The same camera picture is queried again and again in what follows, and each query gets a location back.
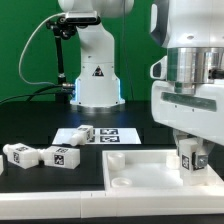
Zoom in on white marker sheet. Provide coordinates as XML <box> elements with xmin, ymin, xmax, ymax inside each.
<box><xmin>53</xmin><ymin>128</ymin><xmax>141</xmax><ymax>145</ymax></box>

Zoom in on silver camera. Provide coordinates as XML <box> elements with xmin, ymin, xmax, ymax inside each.
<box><xmin>65</xmin><ymin>11</ymin><xmax>100</xmax><ymax>25</ymax></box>

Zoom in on black cables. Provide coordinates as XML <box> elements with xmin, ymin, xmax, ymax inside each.
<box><xmin>0</xmin><ymin>83</ymin><xmax>76</xmax><ymax>105</ymax></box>

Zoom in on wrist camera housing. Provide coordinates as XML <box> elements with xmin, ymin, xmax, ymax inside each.
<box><xmin>150</xmin><ymin>56</ymin><xmax>167</xmax><ymax>80</ymax></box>

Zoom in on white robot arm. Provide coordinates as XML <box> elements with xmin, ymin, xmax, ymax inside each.
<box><xmin>58</xmin><ymin>0</ymin><xmax>224</xmax><ymax>168</ymax></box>

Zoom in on white square table top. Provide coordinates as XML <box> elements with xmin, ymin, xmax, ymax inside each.
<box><xmin>101</xmin><ymin>148</ymin><xmax>224</xmax><ymax>192</ymax></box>

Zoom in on white L-shaped fence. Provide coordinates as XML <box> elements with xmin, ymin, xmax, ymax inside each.
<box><xmin>0</xmin><ymin>186</ymin><xmax>224</xmax><ymax>220</ymax></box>

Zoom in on black camera stand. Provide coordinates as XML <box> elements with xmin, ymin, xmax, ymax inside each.
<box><xmin>46</xmin><ymin>17</ymin><xmax>77</xmax><ymax>103</ymax></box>

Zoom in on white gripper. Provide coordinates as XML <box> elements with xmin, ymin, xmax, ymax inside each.
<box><xmin>150</xmin><ymin>79</ymin><xmax>224</xmax><ymax>171</ymax></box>

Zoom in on grey camera cable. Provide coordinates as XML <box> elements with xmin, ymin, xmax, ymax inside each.
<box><xmin>18</xmin><ymin>12</ymin><xmax>66</xmax><ymax>87</ymax></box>

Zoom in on white block at left edge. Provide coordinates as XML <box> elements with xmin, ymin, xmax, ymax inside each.
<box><xmin>0</xmin><ymin>155</ymin><xmax>4</xmax><ymax>175</ymax></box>

